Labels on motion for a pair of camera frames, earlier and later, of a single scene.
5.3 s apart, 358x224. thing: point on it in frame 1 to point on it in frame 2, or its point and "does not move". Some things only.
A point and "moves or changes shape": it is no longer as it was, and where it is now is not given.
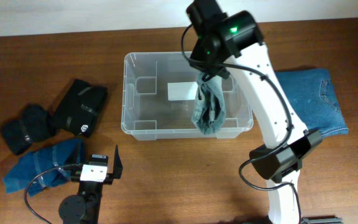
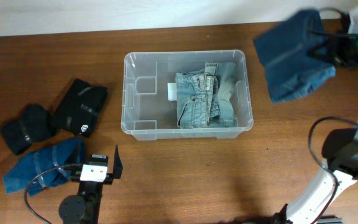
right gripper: (196, 63) to (334, 45)
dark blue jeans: (312, 94) to (285, 51)
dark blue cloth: (39, 170) does not move
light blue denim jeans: (209, 114) moves or changes shape
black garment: (34, 124) does not move
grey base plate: (331, 220) does not move
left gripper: (117, 170) does not move
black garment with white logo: (78, 111) does not move
